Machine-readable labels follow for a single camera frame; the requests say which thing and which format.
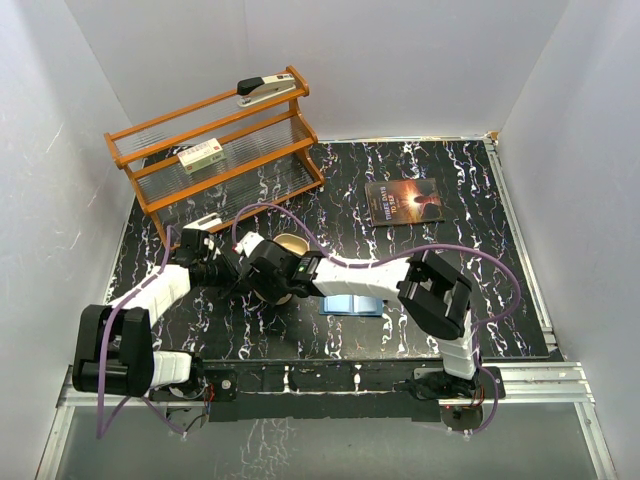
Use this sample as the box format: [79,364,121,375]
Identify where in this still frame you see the blue leather card holder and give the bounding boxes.
[319,295,384,317]

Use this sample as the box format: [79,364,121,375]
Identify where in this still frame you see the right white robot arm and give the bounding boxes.
[234,234,482,399]

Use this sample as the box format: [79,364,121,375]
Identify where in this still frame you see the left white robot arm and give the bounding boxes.
[72,228,238,399]

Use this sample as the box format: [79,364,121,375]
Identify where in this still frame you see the white card on rack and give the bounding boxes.
[184,213,222,231]

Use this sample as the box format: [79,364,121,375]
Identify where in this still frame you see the orange wooden three-tier rack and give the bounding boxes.
[104,66,325,237]

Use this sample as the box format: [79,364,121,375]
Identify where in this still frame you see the green and white small box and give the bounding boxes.
[177,138,226,174]

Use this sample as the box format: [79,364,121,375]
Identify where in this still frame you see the dark book with sunset cover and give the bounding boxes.
[365,178,444,227]

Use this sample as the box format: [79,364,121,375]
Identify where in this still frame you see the black and beige stapler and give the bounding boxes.
[236,73,296,108]

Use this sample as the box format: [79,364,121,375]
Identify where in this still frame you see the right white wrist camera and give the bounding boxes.
[233,232,264,257]

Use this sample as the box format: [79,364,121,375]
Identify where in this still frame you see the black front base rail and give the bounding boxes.
[202,357,506,426]

